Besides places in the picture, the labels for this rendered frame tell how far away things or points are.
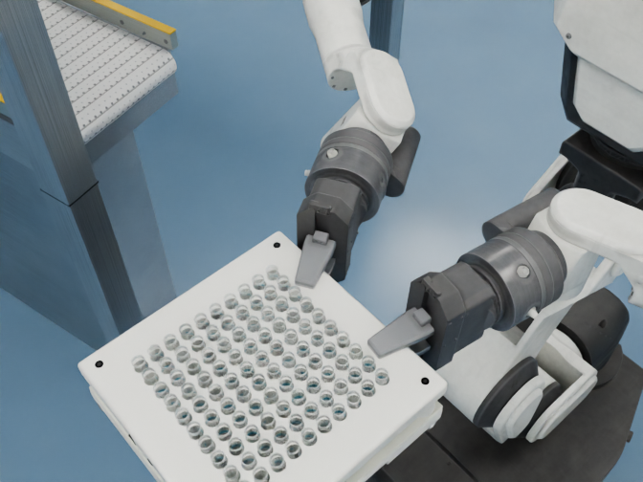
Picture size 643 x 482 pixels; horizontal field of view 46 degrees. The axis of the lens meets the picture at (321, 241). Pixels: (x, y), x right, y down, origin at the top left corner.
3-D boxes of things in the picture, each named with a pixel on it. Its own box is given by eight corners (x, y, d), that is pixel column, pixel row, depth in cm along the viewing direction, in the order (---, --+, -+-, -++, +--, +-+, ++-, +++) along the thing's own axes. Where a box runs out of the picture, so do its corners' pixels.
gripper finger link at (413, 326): (363, 339, 71) (414, 310, 74) (383, 363, 70) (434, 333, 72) (364, 330, 70) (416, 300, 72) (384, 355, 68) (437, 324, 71)
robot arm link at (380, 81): (381, 121, 85) (351, 27, 90) (339, 163, 92) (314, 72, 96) (424, 127, 89) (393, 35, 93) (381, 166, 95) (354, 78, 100)
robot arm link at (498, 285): (467, 328, 66) (565, 271, 70) (400, 256, 71) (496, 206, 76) (446, 398, 76) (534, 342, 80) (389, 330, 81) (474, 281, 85)
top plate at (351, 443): (79, 374, 72) (75, 362, 70) (279, 240, 82) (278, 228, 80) (236, 578, 60) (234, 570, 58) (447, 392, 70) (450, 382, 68)
